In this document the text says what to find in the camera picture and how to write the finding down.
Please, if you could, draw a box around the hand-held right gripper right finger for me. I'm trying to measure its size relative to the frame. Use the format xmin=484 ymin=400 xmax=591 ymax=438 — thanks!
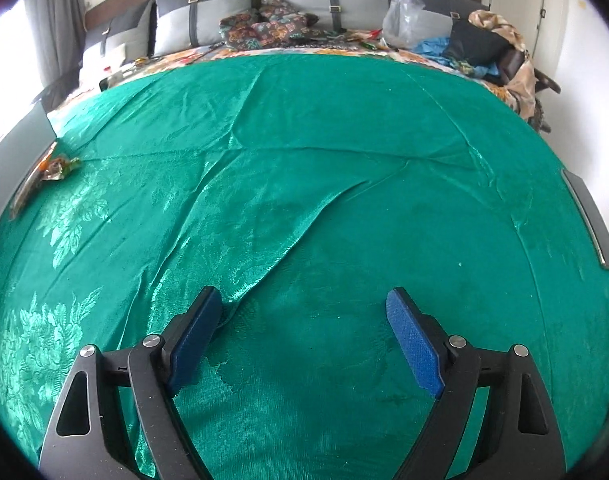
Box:
xmin=386 ymin=287 xmax=568 ymax=480

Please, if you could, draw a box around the clear plastic bag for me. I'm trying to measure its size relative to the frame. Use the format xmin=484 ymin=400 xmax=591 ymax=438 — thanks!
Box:
xmin=382 ymin=0 xmax=425 ymax=48

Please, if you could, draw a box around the orange packet with dark contents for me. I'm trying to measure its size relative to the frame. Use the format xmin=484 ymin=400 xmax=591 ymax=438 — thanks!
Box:
xmin=9 ymin=142 xmax=60 ymax=220

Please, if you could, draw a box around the grey curtain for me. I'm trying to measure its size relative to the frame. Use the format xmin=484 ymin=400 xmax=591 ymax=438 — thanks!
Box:
xmin=24 ymin=0 xmax=88 ymax=91

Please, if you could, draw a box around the blue cloth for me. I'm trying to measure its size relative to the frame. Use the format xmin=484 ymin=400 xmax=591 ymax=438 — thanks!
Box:
xmin=415 ymin=37 xmax=490 ymax=73

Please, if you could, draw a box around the dark wooden chair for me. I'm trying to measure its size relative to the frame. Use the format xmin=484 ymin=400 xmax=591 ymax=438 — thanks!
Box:
xmin=499 ymin=50 xmax=560 ymax=136

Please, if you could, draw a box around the grey curved panel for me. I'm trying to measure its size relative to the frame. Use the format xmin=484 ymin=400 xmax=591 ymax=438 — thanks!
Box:
xmin=561 ymin=169 xmax=609 ymax=272

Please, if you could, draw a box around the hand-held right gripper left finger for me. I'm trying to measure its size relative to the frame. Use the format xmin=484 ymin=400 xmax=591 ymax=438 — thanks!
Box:
xmin=37 ymin=286 xmax=224 ymax=480

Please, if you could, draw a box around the green blanket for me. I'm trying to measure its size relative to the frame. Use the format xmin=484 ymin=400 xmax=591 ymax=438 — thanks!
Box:
xmin=0 ymin=52 xmax=609 ymax=480

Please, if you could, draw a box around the dark floral quilt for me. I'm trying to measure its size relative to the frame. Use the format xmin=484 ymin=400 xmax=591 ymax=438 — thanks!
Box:
xmin=219 ymin=0 xmax=320 ymax=51

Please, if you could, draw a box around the beige patterned cloth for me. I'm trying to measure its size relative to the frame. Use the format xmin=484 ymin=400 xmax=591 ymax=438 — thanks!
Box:
xmin=467 ymin=10 xmax=538 ymax=121

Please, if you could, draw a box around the orange floral bedsheet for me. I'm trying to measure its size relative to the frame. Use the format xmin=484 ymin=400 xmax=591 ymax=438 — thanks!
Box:
xmin=49 ymin=35 xmax=535 ymax=116

